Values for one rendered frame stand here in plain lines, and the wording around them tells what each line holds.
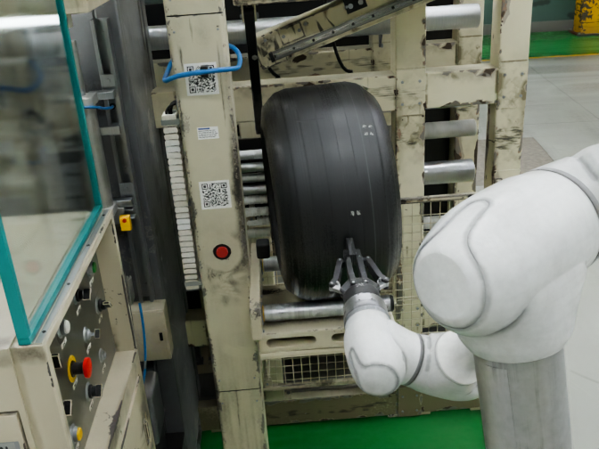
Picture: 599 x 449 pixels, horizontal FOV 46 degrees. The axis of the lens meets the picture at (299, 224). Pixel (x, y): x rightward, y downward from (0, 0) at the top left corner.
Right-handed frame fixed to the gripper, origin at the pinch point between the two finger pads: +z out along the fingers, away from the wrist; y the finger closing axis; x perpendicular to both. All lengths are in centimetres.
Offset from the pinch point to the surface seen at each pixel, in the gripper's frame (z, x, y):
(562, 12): 887, 212, -419
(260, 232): 59, 30, 22
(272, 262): 40, 29, 19
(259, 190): 61, 16, 21
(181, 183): 25.2, -7.3, 39.3
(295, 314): 11.5, 26.0, 13.4
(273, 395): 66, 109, 24
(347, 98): 27.0, -25.7, -2.7
